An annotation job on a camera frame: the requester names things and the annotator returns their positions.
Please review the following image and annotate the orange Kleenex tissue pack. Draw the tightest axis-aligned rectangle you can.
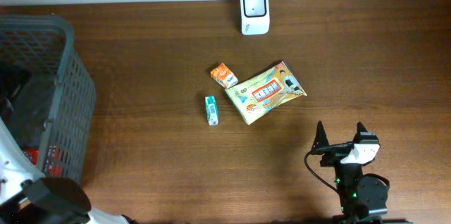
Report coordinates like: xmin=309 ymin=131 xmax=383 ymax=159
xmin=210 ymin=63 xmax=238 ymax=89

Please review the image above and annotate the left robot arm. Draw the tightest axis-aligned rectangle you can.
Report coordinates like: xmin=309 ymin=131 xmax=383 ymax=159
xmin=1 ymin=123 xmax=136 ymax=224

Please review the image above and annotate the grey plastic mesh basket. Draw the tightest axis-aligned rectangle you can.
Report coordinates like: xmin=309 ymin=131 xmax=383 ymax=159
xmin=1 ymin=15 xmax=97 ymax=182

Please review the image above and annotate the yellow wet wipes pack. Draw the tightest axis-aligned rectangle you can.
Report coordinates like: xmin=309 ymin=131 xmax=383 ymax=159
xmin=225 ymin=61 xmax=307 ymax=125

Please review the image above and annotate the green tissue pack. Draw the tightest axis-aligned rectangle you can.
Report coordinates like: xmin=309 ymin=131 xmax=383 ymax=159
xmin=205 ymin=96 xmax=219 ymax=125

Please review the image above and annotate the red snack bag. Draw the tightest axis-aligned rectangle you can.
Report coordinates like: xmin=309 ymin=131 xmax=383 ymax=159
xmin=22 ymin=146 xmax=63 ymax=177

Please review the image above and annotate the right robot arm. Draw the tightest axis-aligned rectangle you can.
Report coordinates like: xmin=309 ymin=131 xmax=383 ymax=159
xmin=306 ymin=121 xmax=390 ymax=223

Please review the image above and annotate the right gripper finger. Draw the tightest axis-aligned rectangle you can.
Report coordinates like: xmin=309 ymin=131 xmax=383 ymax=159
xmin=357 ymin=122 xmax=369 ymax=135
xmin=311 ymin=121 xmax=329 ymax=151

